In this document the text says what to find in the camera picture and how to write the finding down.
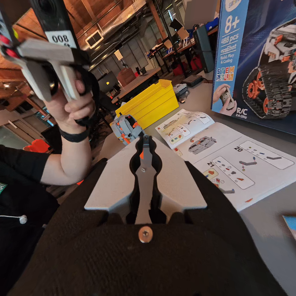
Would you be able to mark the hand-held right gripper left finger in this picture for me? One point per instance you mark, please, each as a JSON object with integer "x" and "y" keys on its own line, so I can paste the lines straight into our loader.
{"x": 111, "y": 185}

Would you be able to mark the black wristband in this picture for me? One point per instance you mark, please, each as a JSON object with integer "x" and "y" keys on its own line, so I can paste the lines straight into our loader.
{"x": 74, "y": 136}

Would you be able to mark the dark teal desk leg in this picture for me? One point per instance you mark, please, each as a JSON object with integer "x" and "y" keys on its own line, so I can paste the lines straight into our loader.
{"x": 203, "y": 48}

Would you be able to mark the open instruction booklet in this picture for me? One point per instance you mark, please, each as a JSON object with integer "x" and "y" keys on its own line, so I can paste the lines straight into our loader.
{"x": 231, "y": 150}

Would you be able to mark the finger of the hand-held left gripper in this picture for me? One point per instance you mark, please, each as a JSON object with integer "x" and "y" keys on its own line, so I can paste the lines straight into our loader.
{"x": 46, "y": 52}

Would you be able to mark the grey toy robot body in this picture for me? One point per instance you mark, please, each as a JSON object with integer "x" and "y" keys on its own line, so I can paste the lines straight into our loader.
{"x": 126, "y": 129}

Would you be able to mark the black power adapter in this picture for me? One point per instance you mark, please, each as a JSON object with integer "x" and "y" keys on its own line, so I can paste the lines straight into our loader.
{"x": 193, "y": 81}

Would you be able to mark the blue robot kit box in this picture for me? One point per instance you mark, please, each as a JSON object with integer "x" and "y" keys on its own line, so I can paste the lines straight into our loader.
{"x": 254, "y": 34}

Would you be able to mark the grey battery box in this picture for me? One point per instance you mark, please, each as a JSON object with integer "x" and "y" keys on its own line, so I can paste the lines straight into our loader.
{"x": 180, "y": 89}

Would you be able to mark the orange claw piece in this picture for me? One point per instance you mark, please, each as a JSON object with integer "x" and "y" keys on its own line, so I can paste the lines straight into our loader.
{"x": 146, "y": 152}

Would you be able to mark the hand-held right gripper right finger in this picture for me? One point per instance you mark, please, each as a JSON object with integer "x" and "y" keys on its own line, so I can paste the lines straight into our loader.
{"x": 182, "y": 185}

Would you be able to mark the grey desk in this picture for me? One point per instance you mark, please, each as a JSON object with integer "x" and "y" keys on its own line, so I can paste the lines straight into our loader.
{"x": 266, "y": 231}

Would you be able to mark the blue closed manual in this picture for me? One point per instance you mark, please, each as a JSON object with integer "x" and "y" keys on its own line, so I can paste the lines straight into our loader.
{"x": 290, "y": 225}

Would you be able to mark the yellow storage bin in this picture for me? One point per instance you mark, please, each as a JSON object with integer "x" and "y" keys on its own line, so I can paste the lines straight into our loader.
{"x": 150, "y": 104}

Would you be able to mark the person's left hand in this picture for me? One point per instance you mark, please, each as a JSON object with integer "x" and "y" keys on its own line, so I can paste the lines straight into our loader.
{"x": 69, "y": 113}

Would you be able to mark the person's black shirt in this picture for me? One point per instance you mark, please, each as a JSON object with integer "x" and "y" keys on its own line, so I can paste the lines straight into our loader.
{"x": 18, "y": 242}

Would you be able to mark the grey bent beam with pins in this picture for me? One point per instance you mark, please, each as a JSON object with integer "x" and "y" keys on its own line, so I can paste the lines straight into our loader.
{"x": 12, "y": 53}

